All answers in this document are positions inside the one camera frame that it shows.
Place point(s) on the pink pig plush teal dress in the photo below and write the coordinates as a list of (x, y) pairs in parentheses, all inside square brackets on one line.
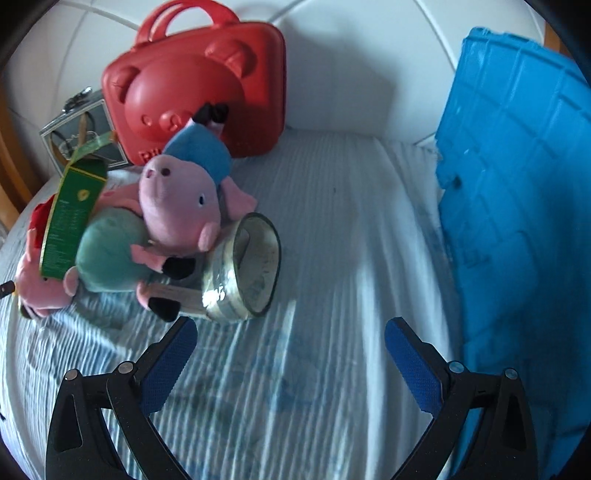
[(111, 249)]

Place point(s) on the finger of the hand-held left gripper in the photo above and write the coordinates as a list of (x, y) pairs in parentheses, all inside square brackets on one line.
[(5, 288)]

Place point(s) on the red bear-face carrying case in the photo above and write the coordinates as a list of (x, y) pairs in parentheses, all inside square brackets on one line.
[(184, 92)]

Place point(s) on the blue plastic storage crate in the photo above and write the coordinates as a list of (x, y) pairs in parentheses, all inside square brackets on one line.
[(508, 184)]

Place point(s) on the pink pig plush red dress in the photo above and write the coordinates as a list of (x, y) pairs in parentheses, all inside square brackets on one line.
[(37, 286)]

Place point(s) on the pink pig plush blue shirt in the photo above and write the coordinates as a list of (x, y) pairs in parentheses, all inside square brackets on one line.
[(180, 203)]

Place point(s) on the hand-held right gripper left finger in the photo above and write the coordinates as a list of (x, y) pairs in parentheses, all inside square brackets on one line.
[(168, 364)]

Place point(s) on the dark gift box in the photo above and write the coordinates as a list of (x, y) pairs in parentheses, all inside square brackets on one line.
[(92, 124)]

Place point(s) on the striped white bed sheet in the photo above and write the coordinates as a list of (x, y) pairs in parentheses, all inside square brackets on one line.
[(323, 230)]

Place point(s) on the green cardboard box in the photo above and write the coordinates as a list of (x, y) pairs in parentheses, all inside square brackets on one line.
[(69, 217)]

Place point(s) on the white padded wooden headboard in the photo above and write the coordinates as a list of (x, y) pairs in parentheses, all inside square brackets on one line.
[(346, 69)]

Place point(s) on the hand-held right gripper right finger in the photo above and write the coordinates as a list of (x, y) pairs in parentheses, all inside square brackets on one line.
[(413, 364)]

